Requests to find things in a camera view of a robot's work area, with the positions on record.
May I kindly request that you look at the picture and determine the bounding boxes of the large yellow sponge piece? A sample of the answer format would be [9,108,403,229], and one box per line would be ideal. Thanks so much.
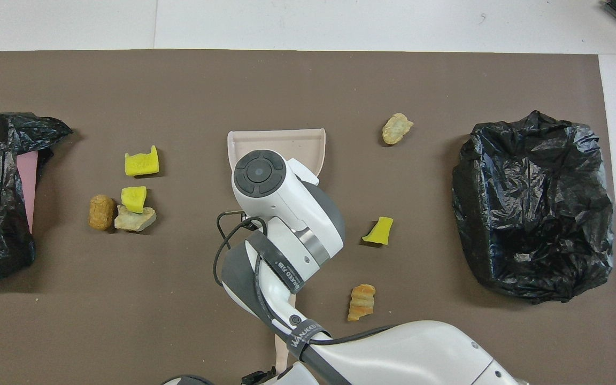
[125,145,160,177]

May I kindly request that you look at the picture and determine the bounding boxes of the brown bread nugget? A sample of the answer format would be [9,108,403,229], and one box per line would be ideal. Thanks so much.
[88,195,116,231]

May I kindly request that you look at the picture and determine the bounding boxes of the beige hand brush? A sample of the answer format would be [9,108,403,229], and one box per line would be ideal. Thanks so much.
[275,332,291,371]

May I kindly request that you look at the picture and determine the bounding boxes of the small yellow sponge piece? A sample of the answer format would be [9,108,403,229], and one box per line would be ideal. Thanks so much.
[121,186,148,214]

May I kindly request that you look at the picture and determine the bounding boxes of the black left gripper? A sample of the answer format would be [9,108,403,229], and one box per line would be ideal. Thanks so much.
[241,368,278,385]

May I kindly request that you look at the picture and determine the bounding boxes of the brown table mat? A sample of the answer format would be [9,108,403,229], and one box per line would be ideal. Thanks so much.
[0,50,616,385]

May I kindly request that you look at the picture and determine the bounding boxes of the open black trash bag bin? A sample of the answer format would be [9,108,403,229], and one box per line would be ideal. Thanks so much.
[452,110,614,304]

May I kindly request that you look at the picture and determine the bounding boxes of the yellow sponge wedge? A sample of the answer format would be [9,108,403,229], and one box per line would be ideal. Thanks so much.
[362,217,394,246]

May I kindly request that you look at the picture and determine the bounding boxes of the pale yellow crumbly chunk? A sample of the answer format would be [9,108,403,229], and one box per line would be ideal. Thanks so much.
[382,113,414,145]

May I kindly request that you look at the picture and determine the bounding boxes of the pale stone-like chunk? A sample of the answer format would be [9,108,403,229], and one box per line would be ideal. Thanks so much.
[114,205,157,232]

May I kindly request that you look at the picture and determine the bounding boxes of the beige plastic dustpan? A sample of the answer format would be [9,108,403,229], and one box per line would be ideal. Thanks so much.
[227,128,326,177]

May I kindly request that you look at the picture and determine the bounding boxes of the pink bin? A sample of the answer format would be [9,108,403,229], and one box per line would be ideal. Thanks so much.
[17,151,40,235]

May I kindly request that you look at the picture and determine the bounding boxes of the orange striped croissant piece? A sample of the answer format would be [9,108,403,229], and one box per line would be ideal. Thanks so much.
[347,284,376,322]

